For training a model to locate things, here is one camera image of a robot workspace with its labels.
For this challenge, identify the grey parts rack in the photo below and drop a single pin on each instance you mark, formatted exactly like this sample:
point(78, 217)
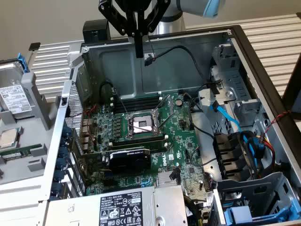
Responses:
point(38, 103)

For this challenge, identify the silver CPU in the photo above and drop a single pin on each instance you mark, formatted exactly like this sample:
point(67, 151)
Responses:
point(8, 139)

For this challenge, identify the silver metal drive cage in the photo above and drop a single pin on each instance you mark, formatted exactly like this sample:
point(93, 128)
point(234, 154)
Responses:
point(237, 77)

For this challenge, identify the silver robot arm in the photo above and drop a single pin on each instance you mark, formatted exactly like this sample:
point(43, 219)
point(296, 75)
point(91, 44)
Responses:
point(175, 26)

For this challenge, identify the metal socket cover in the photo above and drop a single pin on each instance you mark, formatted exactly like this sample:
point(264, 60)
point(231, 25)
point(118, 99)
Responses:
point(157, 116)

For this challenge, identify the silver heat sink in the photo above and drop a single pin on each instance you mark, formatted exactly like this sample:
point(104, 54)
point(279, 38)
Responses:
point(163, 179)

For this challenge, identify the CPU socket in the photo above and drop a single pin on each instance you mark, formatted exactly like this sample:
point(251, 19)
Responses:
point(141, 122)

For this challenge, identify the open PC case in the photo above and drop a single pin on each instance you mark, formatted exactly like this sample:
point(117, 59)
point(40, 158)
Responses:
point(122, 70)

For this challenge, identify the blue slot retainer clip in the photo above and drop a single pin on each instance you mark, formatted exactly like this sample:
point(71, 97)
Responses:
point(59, 175)
point(67, 131)
point(57, 188)
point(63, 152)
point(61, 163)

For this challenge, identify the hard disk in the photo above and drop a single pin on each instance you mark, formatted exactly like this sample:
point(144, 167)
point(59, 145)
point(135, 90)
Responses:
point(14, 99)

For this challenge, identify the black RAM slot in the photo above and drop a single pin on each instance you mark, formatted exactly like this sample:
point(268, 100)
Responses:
point(136, 100)
point(141, 140)
point(136, 106)
point(155, 147)

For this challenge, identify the green motherboard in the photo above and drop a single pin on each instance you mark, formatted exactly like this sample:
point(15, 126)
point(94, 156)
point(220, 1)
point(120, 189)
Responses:
point(105, 117)

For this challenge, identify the black graphics card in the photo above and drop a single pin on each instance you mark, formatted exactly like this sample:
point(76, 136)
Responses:
point(131, 162)

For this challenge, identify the black box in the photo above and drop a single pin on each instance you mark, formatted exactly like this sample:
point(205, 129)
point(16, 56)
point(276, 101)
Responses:
point(96, 29)

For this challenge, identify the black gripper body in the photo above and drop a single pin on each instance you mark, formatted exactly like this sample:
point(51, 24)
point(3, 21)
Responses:
point(131, 3)

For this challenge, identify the metal locking lever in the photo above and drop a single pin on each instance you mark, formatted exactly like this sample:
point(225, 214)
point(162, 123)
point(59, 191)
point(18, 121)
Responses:
point(122, 106)
point(165, 122)

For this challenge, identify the green RAM stick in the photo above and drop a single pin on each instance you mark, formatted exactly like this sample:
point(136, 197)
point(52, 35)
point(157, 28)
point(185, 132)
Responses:
point(30, 147)

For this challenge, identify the coin cell battery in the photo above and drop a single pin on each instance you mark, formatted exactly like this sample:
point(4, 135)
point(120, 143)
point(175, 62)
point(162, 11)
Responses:
point(179, 102)

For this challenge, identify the dark brown panel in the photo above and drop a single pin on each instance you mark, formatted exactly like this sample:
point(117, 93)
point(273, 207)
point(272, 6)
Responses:
point(291, 80)

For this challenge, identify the grey power supply unit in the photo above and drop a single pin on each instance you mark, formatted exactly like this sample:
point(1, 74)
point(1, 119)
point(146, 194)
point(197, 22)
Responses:
point(77, 212)

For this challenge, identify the empty blue disk carrier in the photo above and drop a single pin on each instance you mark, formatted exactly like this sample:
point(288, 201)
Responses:
point(240, 212)

